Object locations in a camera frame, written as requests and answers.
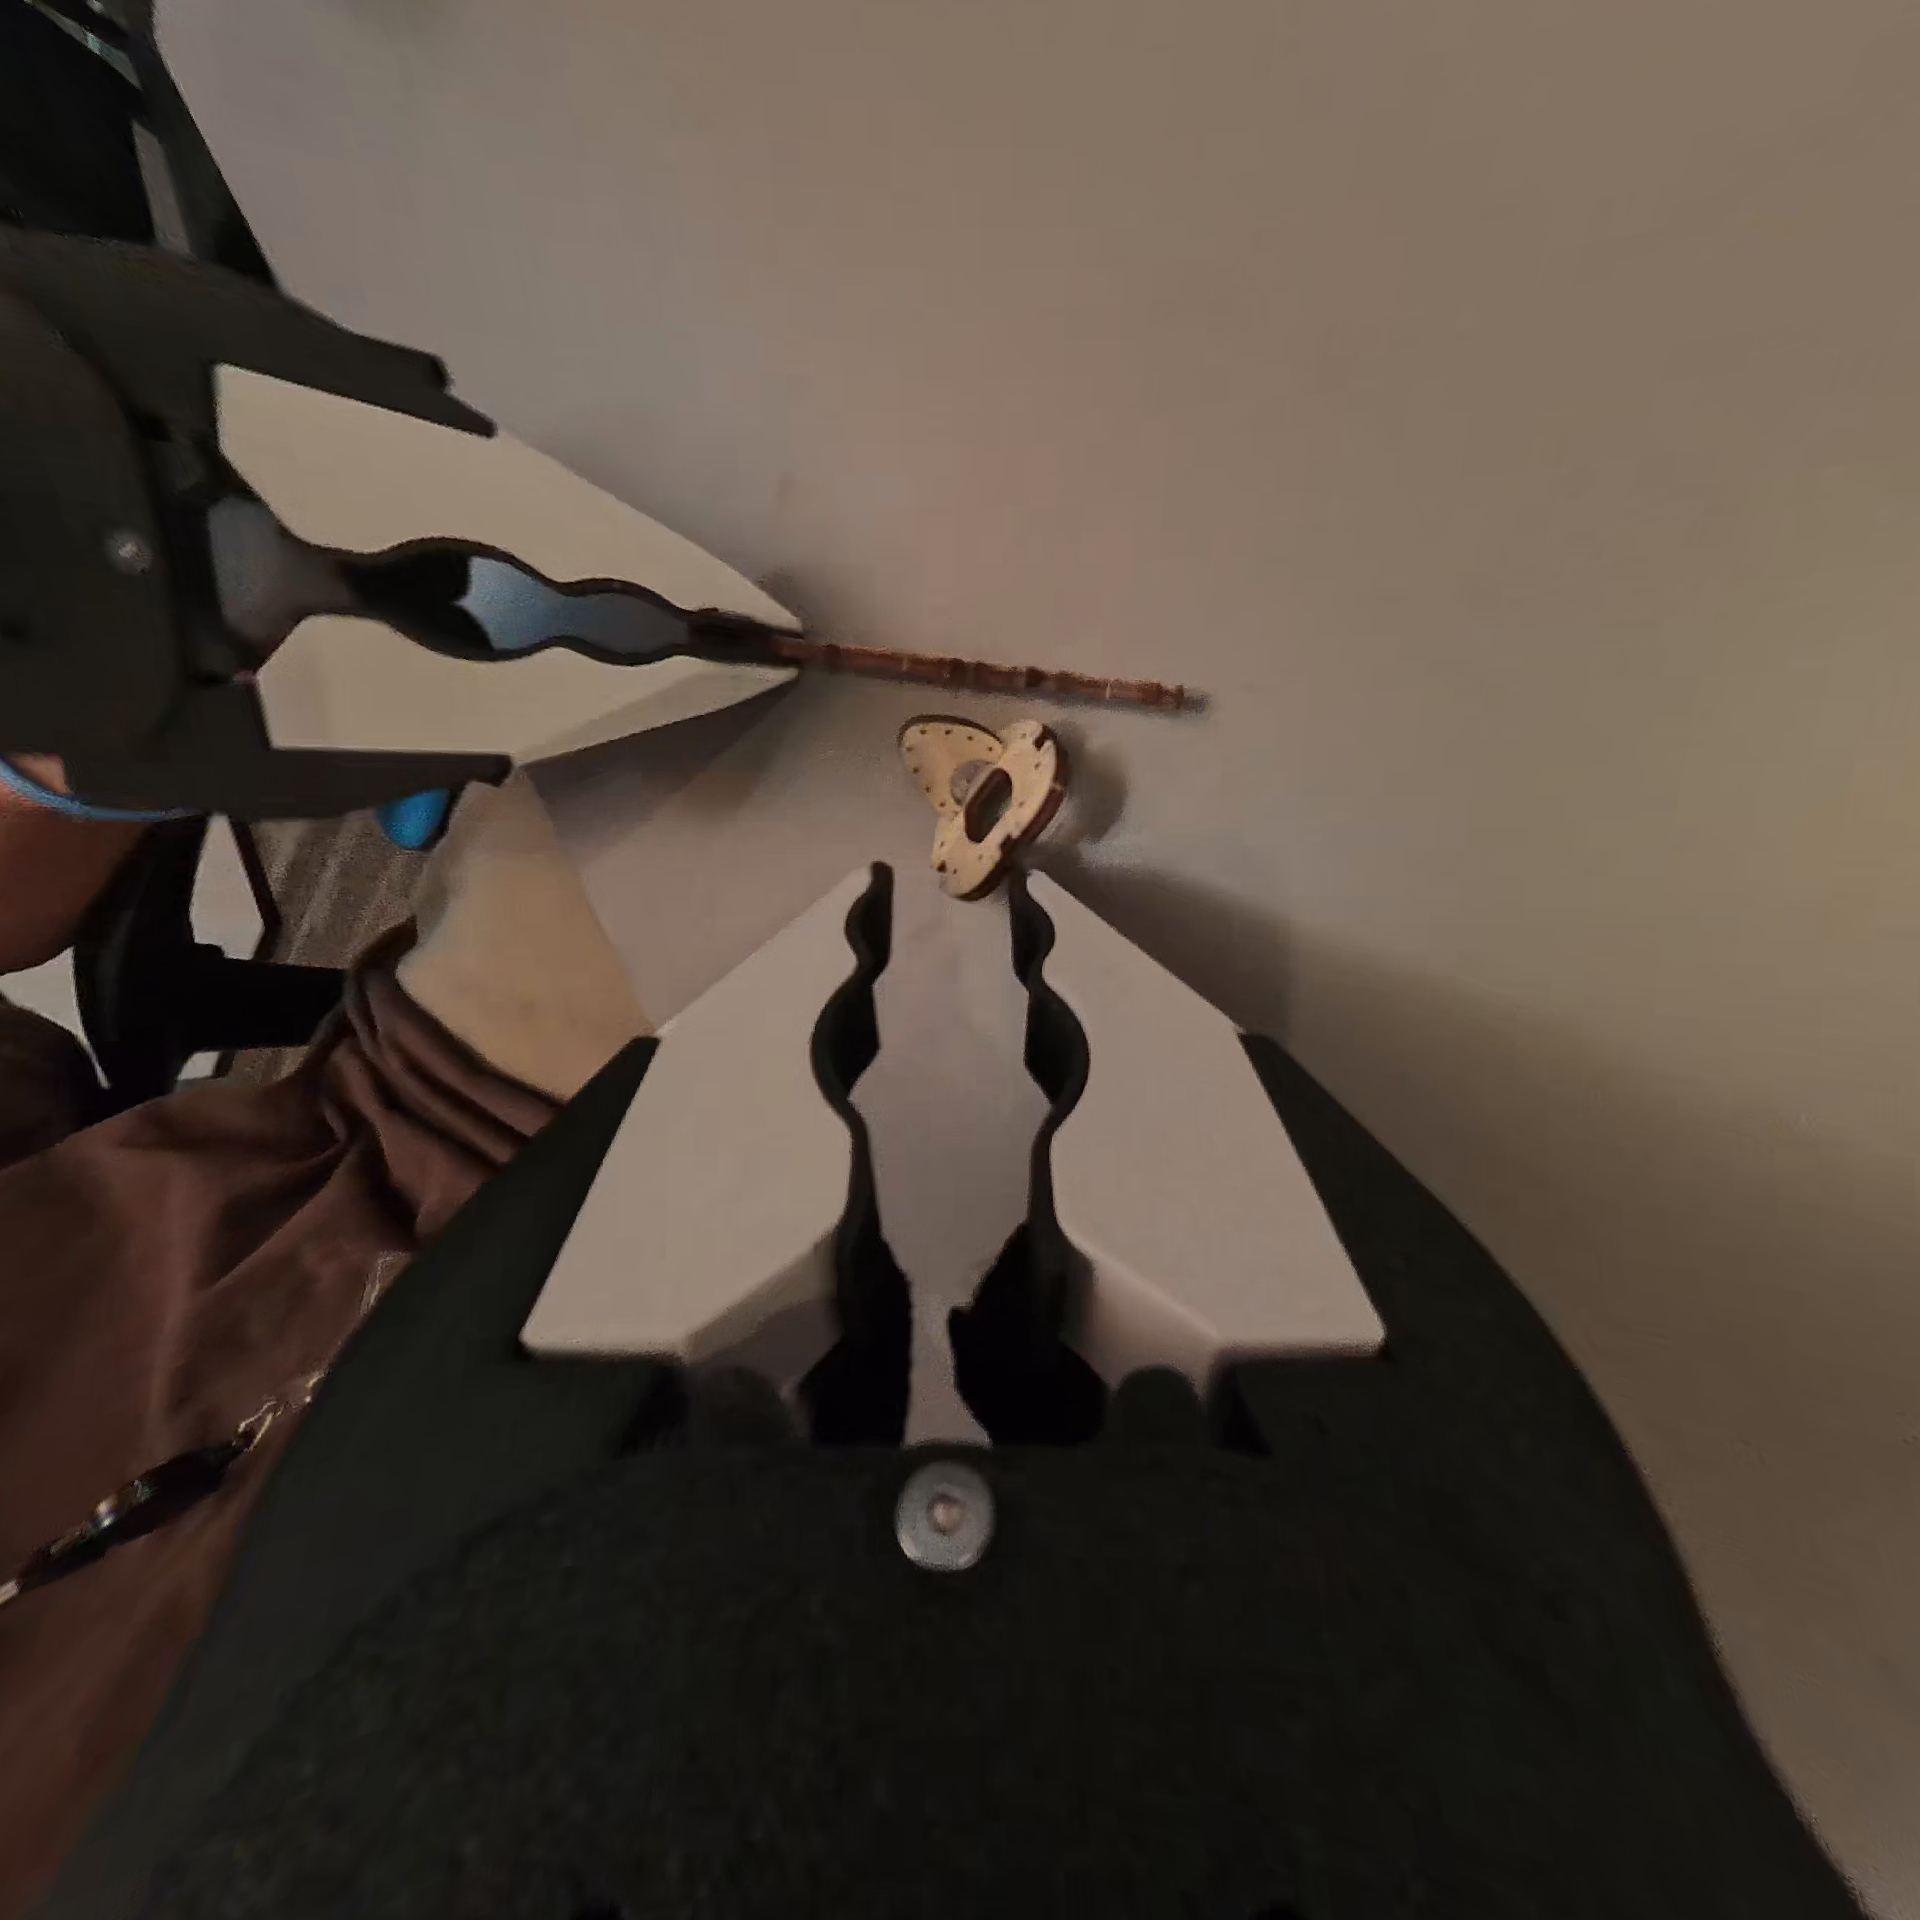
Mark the black chair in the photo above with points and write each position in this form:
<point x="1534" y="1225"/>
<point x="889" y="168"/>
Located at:
<point x="223" y="991"/>

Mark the black metal frame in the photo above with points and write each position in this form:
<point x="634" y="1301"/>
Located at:
<point x="73" y="122"/>

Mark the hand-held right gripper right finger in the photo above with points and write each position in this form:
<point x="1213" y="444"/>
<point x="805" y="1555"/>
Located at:
<point x="1199" y="1182"/>

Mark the person's left forearm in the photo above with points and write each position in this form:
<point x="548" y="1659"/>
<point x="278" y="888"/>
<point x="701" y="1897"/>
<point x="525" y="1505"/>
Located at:
<point x="59" y="888"/>

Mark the person's brown garment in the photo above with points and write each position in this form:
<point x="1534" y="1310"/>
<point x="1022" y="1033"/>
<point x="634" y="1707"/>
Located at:
<point x="178" y="1227"/>

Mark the thin notched wooden strip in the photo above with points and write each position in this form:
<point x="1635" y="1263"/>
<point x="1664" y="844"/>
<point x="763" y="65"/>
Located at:
<point x="975" y="676"/>

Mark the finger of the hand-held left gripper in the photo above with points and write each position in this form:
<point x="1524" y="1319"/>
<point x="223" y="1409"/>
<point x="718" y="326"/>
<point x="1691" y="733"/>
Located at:
<point x="449" y="480"/>
<point x="449" y="705"/>

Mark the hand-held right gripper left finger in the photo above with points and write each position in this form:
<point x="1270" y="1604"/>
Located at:
<point x="705" y="1182"/>

